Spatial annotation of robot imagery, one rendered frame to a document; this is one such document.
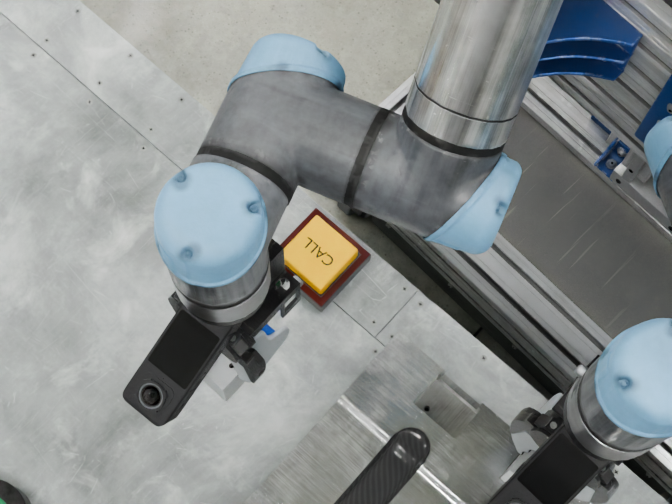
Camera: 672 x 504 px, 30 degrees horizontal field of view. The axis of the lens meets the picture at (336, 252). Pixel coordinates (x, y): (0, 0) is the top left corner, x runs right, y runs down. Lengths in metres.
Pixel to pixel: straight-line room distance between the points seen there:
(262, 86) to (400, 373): 0.43
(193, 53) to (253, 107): 1.47
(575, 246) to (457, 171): 1.17
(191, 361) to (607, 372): 0.34
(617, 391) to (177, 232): 0.31
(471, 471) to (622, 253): 0.88
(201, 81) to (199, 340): 1.36
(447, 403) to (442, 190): 0.43
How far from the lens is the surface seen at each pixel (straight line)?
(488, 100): 0.84
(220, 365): 1.16
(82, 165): 1.41
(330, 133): 0.87
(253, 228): 0.83
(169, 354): 1.02
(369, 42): 2.35
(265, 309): 1.04
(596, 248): 2.03
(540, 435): 1.07
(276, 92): 0.89
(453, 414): 1.25
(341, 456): 1.22
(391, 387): 1.23
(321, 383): 1.32
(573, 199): 2.05
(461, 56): 0.82
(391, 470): 1.22
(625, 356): 0.85
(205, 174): 0.84
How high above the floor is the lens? 2.09
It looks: 72 degrees down
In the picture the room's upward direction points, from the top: 4 degrees clockwise
